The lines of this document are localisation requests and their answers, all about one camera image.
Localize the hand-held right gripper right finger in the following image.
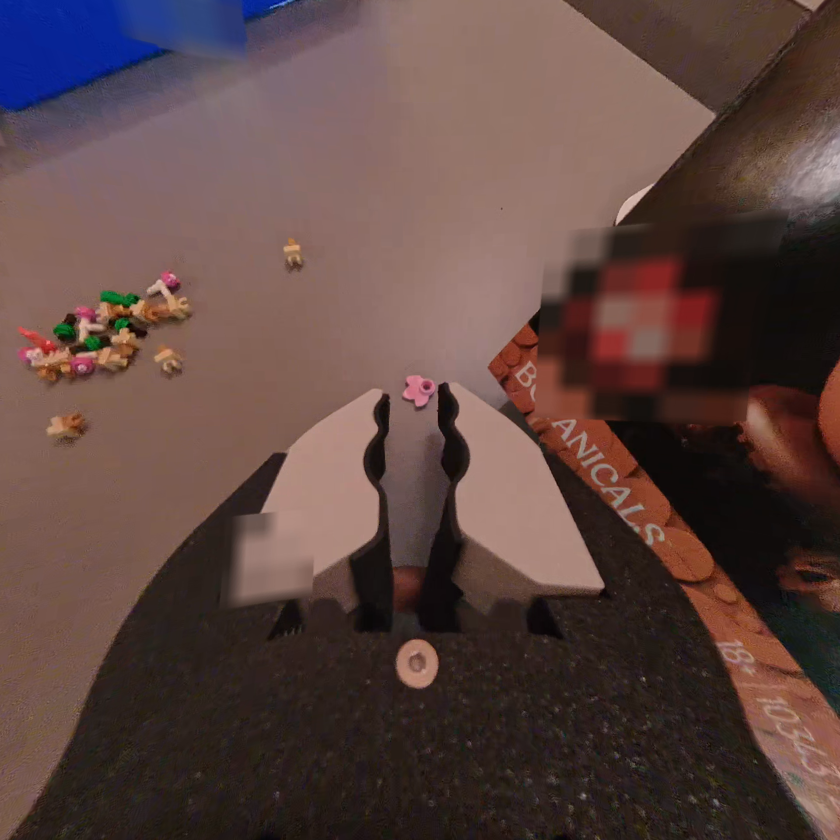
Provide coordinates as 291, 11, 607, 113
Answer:
419, 382, 606, 632

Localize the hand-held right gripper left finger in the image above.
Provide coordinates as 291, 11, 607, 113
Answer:
262, 388, 393, 632

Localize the blue plastic bin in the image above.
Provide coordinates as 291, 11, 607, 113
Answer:
0, 0, 247, 112

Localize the grey desk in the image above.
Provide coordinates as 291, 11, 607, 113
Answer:
0, 0, 716, 828

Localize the dark toy brick set box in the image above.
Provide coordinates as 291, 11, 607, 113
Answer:
489, 0, 840, 840

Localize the pile of mixed small bricks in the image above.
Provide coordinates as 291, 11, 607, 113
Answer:
17, 270, 193, 383

